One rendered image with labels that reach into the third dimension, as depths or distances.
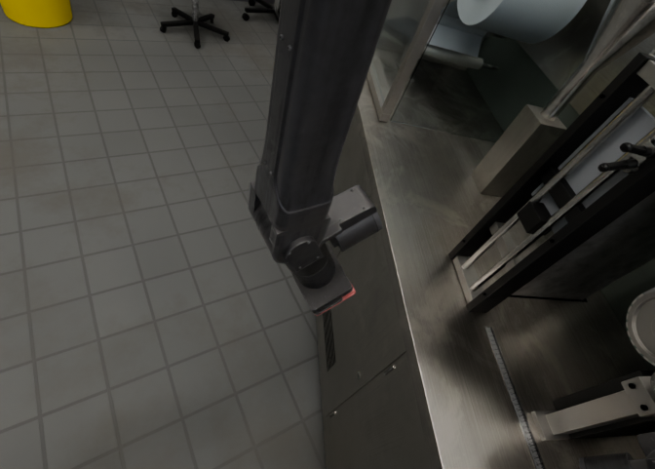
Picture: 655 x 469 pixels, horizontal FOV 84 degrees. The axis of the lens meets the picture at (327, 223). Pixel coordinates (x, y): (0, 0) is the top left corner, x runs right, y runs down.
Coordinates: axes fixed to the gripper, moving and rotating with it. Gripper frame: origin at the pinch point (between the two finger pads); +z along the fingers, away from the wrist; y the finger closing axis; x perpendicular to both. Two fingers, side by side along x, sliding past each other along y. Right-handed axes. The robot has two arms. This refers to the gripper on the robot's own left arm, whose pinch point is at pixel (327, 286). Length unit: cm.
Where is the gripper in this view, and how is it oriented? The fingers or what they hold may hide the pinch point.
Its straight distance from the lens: 60.8
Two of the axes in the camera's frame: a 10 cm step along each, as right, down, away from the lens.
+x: -8.7, 4.9, -0.7
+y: -4.7, -7.6, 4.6
